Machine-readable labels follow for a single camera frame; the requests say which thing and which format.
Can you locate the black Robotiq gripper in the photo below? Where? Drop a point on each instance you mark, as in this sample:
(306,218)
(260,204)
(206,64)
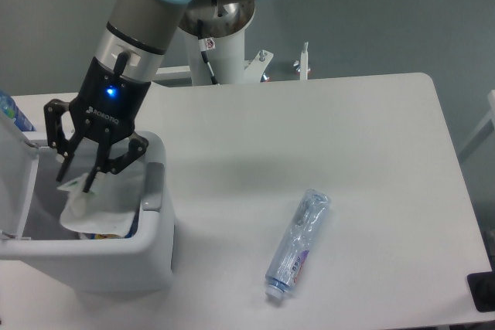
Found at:
(104,111)

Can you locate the clear plastic bag wrapper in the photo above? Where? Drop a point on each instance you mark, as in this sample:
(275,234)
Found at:
(109,207)

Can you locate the clear crushed plastic bottle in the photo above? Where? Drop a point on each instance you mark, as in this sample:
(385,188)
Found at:
(299,238)

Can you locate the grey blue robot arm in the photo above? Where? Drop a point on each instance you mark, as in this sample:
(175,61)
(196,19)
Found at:
(136,38)

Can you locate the white trash can lid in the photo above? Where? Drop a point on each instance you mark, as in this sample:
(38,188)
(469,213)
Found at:
(19,164)

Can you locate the white trash can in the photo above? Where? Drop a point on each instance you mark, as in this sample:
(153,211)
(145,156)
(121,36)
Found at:
(142,262)

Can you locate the blue bottle behind bin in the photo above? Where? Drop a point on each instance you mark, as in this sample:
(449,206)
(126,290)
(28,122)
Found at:
(12,111)

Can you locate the colourful snack packet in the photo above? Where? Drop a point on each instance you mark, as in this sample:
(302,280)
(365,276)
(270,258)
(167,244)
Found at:
(96,236)

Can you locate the black device at table edge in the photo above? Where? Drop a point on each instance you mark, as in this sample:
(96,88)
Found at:
(481,286)

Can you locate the white left floor bracket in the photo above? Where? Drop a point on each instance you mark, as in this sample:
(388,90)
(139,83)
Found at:
(174,76)

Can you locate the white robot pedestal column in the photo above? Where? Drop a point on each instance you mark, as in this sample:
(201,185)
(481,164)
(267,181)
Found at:
(226,59)

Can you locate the white middle floor bracket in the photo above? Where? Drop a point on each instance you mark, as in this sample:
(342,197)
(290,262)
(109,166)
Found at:
(255,70)

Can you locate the white frame at right edge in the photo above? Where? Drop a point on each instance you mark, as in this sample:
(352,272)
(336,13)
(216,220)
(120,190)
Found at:
(479,134)

